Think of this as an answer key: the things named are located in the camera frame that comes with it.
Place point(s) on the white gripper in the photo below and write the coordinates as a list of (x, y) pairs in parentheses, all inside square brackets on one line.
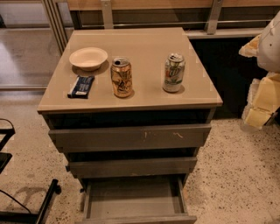
[(269, 49)]

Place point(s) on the orange soda can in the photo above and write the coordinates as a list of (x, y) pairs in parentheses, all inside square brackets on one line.
[(121, 77)]

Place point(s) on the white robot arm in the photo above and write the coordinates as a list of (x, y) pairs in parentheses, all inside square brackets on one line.
[(268, 53)]

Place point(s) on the grey top drawer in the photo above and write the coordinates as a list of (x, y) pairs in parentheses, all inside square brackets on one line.
[(130, 138)]

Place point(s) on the green white soda can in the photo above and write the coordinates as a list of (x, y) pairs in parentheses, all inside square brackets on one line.
[(174, 69)]

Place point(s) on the grey middle drawer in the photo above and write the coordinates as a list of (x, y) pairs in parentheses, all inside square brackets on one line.
[(132, 167)]

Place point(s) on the beige top drawer cabinet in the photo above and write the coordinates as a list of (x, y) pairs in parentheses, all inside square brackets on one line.
[(149, 104)]

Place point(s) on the grey open bottom drawer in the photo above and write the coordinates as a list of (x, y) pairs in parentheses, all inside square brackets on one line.
[(139, 200)]

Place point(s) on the wooden counter with metal brackets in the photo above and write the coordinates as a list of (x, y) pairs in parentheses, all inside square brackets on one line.
[(201, 19)]

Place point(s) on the white bowl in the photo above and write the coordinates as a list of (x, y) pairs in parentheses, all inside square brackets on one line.
[(89, 58)]

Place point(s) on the dark blue snack packet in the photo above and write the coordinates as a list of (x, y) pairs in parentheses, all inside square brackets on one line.
[(81, 87)]

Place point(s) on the metal window frame post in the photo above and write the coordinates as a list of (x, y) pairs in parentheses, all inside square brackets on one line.
[(52, 11)]

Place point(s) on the black chair frame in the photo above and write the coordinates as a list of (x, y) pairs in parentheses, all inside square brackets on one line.
[(22, 193)]

